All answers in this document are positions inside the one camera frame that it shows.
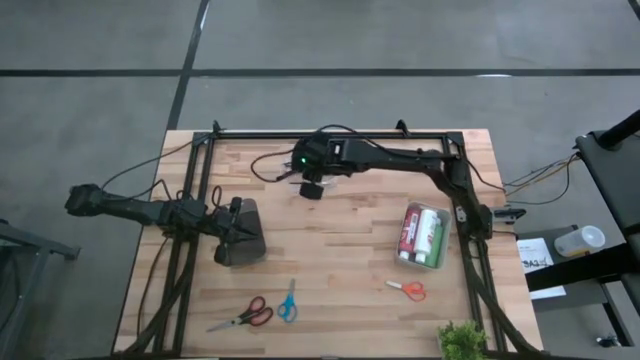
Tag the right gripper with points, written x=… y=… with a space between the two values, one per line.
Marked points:
x=312 y=155

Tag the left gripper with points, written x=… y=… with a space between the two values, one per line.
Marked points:
x=230 y=225

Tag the grey translucent plastic bin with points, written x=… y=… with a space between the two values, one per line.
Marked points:
x=252 y=250

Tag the red paint bottle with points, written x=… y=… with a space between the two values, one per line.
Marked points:
x=409 y=232

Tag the white paint bottle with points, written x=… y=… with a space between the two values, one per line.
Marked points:
x=426 y=235

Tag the white plastic bin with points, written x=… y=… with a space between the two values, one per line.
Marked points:
x=446 y=215

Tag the green paint bottle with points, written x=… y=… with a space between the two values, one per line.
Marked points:
x=438 y=247

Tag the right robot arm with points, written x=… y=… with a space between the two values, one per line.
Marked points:
x=400 y=157

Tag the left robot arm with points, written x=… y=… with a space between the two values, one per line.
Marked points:
x=125 y=207

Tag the red black scissors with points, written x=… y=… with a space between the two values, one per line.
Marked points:
x=245 y=317

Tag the black clamp device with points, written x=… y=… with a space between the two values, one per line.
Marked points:
x=507 y=215

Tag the grey metal stand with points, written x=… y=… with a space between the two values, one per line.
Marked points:
x=30 y=245

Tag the white paper sheet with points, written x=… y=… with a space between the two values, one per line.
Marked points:
x=532 y=250

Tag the green potted plant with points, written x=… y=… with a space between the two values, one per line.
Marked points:
x=462 y=342

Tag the black metal cart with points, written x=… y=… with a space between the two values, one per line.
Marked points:
x=615 y=170

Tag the small black floor object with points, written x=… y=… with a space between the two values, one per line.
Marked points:
x=607 y=341

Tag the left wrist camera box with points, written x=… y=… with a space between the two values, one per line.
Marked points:
x=225 y=255

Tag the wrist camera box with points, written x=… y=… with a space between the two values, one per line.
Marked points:
x=225 y=255
x=311 y=191

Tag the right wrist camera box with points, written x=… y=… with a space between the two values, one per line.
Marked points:
x=311 y=191

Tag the black aluminium frame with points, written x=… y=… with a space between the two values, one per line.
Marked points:
x=250 y=135

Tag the silver metal bracket plate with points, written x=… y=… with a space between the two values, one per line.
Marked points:
x=460 y=214

